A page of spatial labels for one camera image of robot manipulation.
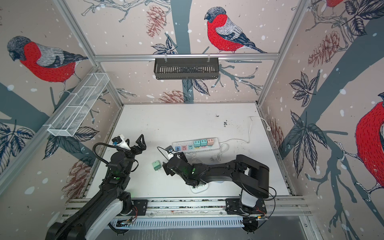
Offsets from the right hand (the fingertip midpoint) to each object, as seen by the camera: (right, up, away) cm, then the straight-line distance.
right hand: (167, 161), depth 81 cm
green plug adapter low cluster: (-7, -4, +5) cm, 10 cm away
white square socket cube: (+18, -13, -4) cm, 23 cm away
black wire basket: (+24, +60, +25) cm, 70 cm away
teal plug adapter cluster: (+17, +8, +8) cm, 20 cm away
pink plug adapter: (+25, +9, +9) cm, 28 cm away
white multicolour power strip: (+11, +6, +12) cm, 17 cm away
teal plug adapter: (+21, +9, +9) cm, 24 cm away
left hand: (-17, +14, -2) cm, 22 cm away
